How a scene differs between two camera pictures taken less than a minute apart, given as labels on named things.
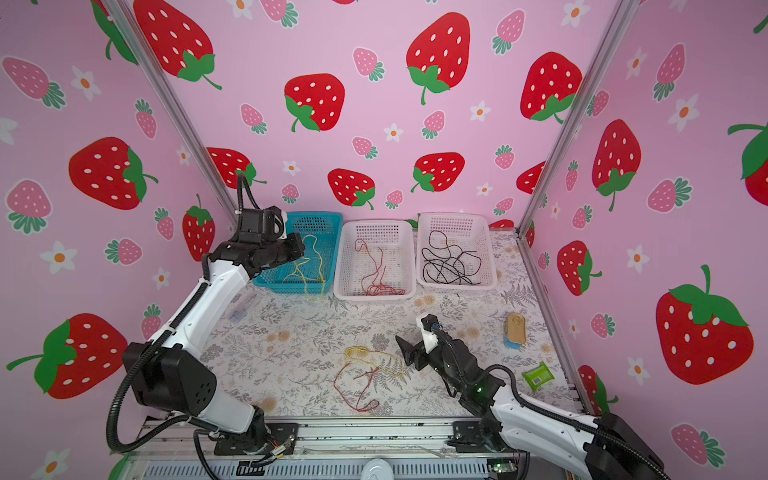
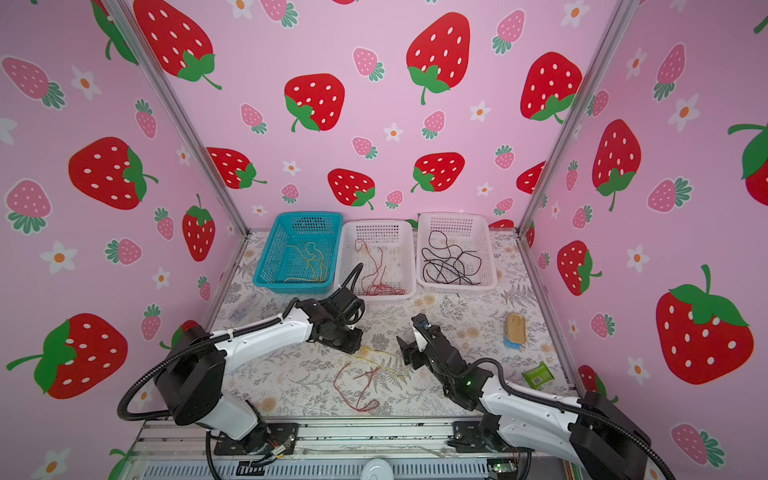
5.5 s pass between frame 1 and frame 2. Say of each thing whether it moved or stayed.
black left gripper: moved
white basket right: stayed
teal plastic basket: stayed
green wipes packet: stayed
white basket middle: stayed
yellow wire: moved
